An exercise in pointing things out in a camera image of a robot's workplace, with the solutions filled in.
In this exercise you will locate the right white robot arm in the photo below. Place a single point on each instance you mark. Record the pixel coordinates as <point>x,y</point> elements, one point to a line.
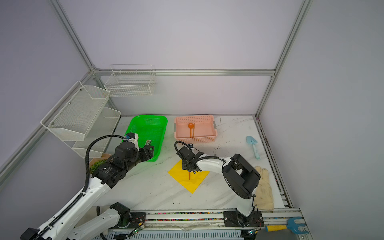
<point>239,175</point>

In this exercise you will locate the green plastic basket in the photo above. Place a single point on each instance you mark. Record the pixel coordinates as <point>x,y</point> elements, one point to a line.
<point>149,127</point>

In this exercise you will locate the orange plastic spoon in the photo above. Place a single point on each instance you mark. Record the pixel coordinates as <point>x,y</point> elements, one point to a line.
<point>191,126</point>

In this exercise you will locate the right beige work glove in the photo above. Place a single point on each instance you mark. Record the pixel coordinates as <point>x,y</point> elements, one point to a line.
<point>264,196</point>

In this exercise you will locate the potted green succulent plant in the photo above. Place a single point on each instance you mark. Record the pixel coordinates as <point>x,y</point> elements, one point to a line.
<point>97,162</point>

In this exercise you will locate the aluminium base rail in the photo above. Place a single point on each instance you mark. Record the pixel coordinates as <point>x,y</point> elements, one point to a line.
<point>205,225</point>

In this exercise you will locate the white wire wall basket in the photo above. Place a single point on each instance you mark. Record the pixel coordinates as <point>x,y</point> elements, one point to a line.
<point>131,81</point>

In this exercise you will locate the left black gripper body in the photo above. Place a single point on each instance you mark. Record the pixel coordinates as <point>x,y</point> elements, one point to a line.
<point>131,162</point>

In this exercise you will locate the yellow paper napkin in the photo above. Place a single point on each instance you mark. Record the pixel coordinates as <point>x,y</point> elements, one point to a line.
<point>181,176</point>

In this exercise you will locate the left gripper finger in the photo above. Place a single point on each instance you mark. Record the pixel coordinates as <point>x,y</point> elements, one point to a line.
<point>146,153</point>
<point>133,138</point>

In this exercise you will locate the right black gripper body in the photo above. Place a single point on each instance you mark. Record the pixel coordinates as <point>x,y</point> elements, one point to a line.
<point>184,165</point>

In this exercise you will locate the blue yellow garden fork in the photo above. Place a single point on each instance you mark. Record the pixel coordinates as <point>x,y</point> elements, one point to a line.
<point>291,225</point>

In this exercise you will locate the white mesh two-tier shelf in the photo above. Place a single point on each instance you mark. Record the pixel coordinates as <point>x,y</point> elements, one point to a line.
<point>82,116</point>

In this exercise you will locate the light blue garden trowel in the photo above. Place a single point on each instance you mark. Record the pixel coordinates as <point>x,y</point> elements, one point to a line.
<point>253,142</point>

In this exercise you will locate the pink plastic basket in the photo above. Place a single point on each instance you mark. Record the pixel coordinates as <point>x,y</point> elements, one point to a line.
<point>205,129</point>

